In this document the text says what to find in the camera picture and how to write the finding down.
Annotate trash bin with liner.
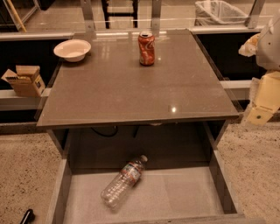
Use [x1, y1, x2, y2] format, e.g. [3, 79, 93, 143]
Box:
[194, 0, 248, 25]

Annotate wooden broom handle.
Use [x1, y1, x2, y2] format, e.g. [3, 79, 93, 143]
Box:
[6, 0, 27, 32]

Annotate open grey drawer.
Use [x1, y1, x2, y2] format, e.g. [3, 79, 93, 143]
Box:
[45, 122, 266, 224]

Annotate open cardboard box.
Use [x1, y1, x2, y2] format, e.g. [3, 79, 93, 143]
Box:
[1, 65, 46, 97]

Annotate grey counter cabinet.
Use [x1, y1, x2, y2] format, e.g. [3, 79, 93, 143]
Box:
[34, 28, 241, 156]

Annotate red soda can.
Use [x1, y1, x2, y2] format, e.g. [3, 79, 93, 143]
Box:
[138, 31, 155, 66]

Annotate dark chair legs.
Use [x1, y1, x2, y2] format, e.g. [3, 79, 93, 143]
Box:
[101, 0, 138, 29]

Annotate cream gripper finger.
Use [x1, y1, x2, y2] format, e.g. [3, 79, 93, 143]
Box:
[247, 108, 273, 126]

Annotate black cable under counter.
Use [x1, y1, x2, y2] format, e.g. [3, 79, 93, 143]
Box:
[90, 125, 119, 138]

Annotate black object on floor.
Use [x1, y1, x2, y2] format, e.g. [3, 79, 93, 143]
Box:
[20, 209, 35, 224]

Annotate white bowl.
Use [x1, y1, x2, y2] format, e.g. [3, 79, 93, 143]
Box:
[53, 39, 91, 62]

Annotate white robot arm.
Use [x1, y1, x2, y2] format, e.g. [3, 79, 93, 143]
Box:
[238, 10, 280, 126]

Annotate clear plastic water bottle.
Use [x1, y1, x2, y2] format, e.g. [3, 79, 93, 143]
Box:
[101, 155, 148, 209]

